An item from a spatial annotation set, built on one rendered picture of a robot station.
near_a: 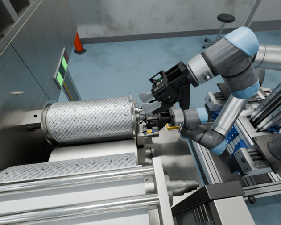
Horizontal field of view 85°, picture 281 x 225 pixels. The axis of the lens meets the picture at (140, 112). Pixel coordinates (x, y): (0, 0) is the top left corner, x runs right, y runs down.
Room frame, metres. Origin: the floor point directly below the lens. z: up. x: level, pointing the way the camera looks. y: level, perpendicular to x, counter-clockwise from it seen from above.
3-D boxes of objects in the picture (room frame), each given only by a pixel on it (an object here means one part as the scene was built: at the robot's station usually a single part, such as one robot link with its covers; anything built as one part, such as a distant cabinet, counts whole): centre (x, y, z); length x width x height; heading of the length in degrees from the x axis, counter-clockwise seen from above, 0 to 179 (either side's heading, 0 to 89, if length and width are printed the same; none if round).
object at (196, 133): (0.39, -0.25, 1.01); 0.11 x 0.08 x 0.11; 52
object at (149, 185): (0.06, -0.03, 1.34); 0.06 x 0.06 x 0.06; 7
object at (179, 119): (0.39, -0.16, 1.11); 0.08 x 0.05 x 0.08; 7
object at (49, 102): (0.27, 0.28, 1.25); 0.15 x 0.01 x 0.15; 7
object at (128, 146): (0.17, 0.14, 1.18); 0.26 x 0.12 x 0.12; 97
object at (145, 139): (0.28, -0.02, 1.05); 0.06 x 0.05 x 0.31; 97
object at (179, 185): (0.07, -0.08, 1.34); 0.06 x 0.03 x 0.03; 97
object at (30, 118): (0.27, 0.32, 1.28); 0.06 x 0.05 x 0.02; 97
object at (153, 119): (0.38, -0.08, 1.12); 0.12 x 0.08 x 0.09; 97
